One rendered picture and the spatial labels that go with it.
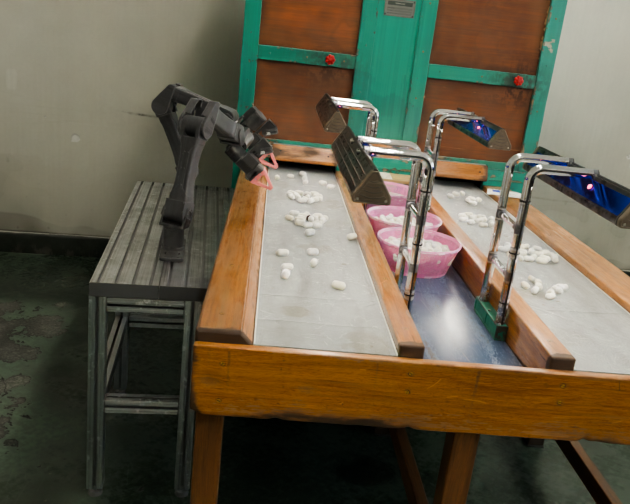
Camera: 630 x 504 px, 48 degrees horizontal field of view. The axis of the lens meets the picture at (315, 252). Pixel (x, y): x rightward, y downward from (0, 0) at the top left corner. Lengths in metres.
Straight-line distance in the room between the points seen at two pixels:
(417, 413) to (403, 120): 1.90
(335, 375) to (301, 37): 1.95
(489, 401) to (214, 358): 0.58
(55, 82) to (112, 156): 0.47
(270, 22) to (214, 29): 0.80
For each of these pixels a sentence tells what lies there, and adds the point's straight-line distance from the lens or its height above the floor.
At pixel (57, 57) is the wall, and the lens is 3.98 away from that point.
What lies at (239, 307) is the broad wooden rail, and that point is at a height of 0.76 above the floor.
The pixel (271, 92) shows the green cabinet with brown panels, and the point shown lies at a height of 1.07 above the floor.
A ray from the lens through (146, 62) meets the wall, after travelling 3.92.
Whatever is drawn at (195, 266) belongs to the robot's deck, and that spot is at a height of 0.67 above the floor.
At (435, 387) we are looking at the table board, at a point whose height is 0.68.
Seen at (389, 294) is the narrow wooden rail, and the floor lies 0.76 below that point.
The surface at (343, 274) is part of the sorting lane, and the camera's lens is 1.91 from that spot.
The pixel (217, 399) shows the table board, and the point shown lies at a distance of 1.49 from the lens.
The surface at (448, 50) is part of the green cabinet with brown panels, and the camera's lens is 3.22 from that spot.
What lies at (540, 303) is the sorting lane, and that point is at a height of 0.74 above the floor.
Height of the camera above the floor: 1.37
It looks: 18 degrees down
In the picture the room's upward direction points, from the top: 7 degrees clockwise
